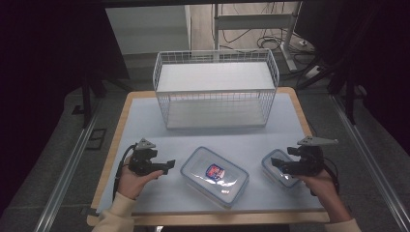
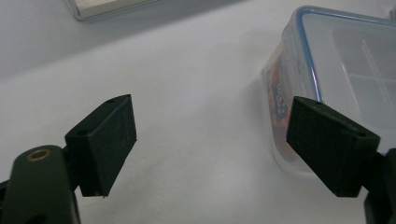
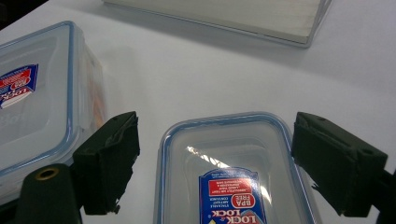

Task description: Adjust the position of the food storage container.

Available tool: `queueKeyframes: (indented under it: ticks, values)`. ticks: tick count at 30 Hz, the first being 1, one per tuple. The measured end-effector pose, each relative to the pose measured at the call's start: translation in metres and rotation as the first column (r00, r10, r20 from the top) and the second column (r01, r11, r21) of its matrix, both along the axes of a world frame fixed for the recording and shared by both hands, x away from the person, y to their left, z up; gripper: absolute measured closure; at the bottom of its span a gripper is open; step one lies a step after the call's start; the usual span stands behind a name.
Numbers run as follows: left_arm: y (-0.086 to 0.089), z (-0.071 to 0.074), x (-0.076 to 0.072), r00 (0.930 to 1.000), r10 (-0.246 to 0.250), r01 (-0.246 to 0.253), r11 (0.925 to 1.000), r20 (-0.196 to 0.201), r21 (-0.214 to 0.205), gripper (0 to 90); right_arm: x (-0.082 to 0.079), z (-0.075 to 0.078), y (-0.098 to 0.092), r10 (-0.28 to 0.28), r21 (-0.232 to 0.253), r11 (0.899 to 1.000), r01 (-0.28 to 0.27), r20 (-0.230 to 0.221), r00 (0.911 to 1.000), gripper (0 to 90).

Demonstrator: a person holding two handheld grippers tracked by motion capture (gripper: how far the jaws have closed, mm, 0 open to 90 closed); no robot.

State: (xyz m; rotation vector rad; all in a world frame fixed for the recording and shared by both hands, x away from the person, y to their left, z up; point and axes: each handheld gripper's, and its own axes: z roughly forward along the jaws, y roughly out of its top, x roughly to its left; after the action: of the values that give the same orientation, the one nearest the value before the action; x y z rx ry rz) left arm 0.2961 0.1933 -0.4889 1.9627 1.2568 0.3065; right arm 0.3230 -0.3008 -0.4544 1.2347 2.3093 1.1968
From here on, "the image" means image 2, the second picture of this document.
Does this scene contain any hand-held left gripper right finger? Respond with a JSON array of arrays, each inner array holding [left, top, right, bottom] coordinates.
[[286, 95, 381, 198]]

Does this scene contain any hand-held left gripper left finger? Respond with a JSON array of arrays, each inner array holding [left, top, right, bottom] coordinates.
[[64, 94, 138, 198]]

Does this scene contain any large clear plastic food container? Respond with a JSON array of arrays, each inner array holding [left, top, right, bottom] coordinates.
[[261, 5, 396, 175]]

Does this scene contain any white wire shelf rack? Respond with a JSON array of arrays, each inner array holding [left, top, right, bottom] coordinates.
[[64, 0, 163, 22]]

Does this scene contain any white table mat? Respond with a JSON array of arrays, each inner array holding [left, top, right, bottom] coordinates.
[[0, 0, 396, 224]]

